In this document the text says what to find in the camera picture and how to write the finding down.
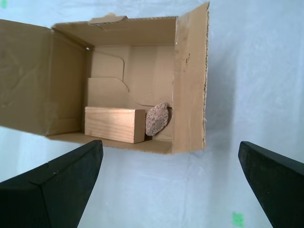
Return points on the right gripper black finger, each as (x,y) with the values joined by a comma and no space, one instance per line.
(278,190)
(47,197)

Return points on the light wooden block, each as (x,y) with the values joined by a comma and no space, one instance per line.
(109,123)

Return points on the brown cardboard box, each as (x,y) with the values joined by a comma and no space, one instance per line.
(35,71)

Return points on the speckled granite rock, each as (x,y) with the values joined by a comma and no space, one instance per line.
(156,118)

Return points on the small green tape mark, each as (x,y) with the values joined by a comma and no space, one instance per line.
(4,3)
(238,219)

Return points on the white table cloth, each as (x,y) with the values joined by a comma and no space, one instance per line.
(249,71)

